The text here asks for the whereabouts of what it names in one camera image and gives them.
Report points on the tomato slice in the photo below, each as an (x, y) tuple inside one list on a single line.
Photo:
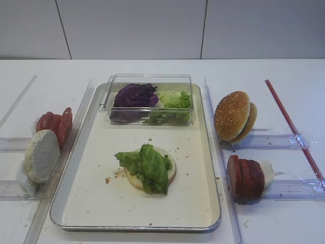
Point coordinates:
[(64, 127), (41, 120), (52, 123)]

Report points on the light green lettuce pile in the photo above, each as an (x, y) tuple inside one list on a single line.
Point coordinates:
[(175, 109)]

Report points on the green lettuce leaf on bun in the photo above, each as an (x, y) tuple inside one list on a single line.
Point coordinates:
[(152, 170)]

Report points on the front meat patty slice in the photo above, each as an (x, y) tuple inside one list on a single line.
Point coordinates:
[(234, 172)]

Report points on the meat patty slice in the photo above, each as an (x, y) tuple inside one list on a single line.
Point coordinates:
[(257, 180), (245, 178), (234, 172)]

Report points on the middle meat patty slice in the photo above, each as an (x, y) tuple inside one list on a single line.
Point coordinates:
[(245, 178)]

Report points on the rear meat patty slice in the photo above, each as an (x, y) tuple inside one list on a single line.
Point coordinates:
[(257, 180)]

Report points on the white bread slice left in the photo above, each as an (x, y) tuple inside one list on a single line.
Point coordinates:
[(41, 155)]

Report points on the clear track under patties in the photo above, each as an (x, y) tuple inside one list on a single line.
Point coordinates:
[(304, 189)]

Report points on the clear track under bread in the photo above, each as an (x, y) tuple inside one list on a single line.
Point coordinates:
[(11, 191)]

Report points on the purple cabbage leaves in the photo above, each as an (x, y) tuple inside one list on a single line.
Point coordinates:
[(133, 95)]

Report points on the clear plastic container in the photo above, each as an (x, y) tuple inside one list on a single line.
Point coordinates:
[(164, 82)]

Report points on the metal baking tray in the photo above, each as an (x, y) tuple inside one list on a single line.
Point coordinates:
[(95, 194)]

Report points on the bottom bun slice on tray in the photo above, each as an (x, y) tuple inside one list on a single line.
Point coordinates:
[(170, 162)]

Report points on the sesame bun top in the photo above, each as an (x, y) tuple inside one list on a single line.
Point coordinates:
[(231, 115)]

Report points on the clear track under buns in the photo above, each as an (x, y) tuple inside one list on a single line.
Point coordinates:
[(272, 142)]

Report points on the white pusher block right front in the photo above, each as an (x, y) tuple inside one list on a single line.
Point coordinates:
[(268, 173)]

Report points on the white pusher block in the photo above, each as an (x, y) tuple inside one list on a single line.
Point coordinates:
[(25, 183), (268, 173)]

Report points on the red strip on table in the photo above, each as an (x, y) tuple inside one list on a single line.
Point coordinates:
[(294, 130)]

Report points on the clear strip far left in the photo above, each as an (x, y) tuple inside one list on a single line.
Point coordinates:
[(17, 100)]

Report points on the white pusher block left front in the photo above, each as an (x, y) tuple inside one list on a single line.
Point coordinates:
[(25, 183)]

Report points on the clear track under tomatoes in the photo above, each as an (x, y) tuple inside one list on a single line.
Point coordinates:
[(13, 145)]

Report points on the clear rail left of tray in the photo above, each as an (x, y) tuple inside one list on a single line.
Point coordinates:
[(50, 187)]

